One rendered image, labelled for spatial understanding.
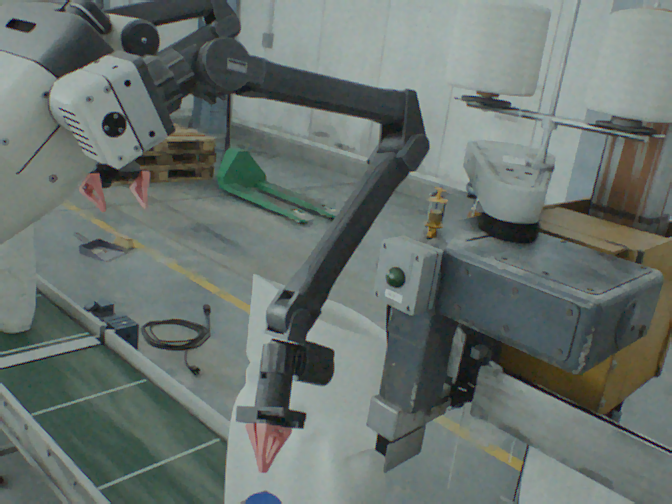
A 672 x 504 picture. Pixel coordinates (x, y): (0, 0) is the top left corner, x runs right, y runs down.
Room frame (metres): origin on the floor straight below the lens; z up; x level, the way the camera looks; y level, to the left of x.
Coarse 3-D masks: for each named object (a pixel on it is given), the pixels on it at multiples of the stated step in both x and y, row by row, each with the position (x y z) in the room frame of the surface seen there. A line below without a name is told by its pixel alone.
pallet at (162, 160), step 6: (144, 156) 6.53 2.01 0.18; (150, 156) 6.59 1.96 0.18; (156, 156) 6.31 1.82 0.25; (162, 156) 6.30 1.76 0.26; (168, 156) 6.35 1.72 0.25; (174, 156) 6.82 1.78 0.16; (180, 156) 6.86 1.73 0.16; (186, 156) 6.91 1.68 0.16; (192, 156) 6.97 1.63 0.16; (204, 156) 6.68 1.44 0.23; (210, 156) 6.73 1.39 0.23; (156, 162) 6.31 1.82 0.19; (162, 162) 6.31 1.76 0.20; (168, 162) 6.36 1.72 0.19; (180, 162) 6.56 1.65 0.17; (186, 162) 6.58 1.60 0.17; (192, 162) 6.62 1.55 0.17; (198, 162) 6.68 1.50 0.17; (204, 162) 6.68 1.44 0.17; (210, 162) 6.74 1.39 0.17; (144, 168) 6.16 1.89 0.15; (150, 168) 6.21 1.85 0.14; (156, 168) 6.25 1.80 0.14
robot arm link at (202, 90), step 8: (192, 48) 1.02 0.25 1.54; (184, 56) 1.01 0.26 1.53; (192, 56) 1.02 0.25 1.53; (192, 64) 1.01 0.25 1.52; (200, 80) 1.02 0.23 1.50; (200, 88) 1.04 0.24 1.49; (208, 88) 1.02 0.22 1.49; (200, 96) 1.06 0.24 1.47; (208, 96) 1.06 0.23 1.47; (216, 96) 1.07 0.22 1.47; (224, 96) 1.03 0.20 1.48
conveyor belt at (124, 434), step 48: (48, 384) 1.92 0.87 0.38; (96, 384) 1.96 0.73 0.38; (144, 384) 2.00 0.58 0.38; (48, 432) 1.67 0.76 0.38; (96, 432) 1.70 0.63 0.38; (144, 432) 1.73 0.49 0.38; (192, 432) 1.76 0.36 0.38; (96, 480) 1.49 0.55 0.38; (144, 480) 1.52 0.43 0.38; (192, 480) 1.54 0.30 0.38
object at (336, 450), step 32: (256, 288) 1.42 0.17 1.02; (256, 320) 1.41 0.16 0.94; (320, 320) 1.23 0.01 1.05; (352, 320) 1.30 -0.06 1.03; (256, 352) 1.40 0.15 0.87; (352, 352) 1.19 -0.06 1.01; (384, 352) 1.16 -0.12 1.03; (256, 384) 1.33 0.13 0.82; (352, 384) 1.19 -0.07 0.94; (320, 416) 1.21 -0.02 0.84; (352, 416) 1.18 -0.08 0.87; (288, 448) 1.18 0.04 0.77; (320, 448) 1.15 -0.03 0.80; (352, 448) 1.14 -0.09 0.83; (256, 480) 1.23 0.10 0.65; (288, 480) 1.16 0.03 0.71; (320, 480) 1.13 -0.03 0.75; (352, 480) 1.11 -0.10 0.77; (384, 480) 1.16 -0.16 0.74
